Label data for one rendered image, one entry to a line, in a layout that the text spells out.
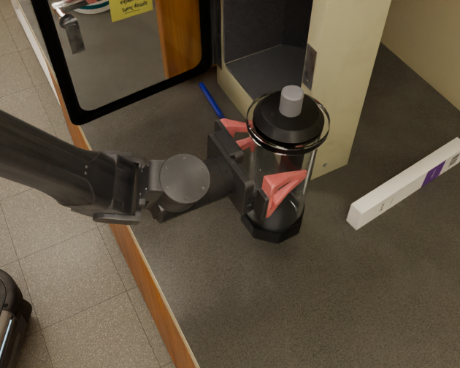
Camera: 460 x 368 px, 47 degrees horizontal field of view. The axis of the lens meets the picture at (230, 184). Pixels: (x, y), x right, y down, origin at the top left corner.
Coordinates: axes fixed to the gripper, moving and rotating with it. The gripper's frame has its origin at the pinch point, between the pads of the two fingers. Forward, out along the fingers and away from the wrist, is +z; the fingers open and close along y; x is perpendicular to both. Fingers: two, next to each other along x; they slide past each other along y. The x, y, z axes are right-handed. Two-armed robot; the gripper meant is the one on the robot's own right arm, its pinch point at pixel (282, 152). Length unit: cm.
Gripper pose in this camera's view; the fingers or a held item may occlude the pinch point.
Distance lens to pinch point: 73.6
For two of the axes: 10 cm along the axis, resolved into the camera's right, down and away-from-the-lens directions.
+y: -4.9, -6.9, 5.4
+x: -0.6, 6.4, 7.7
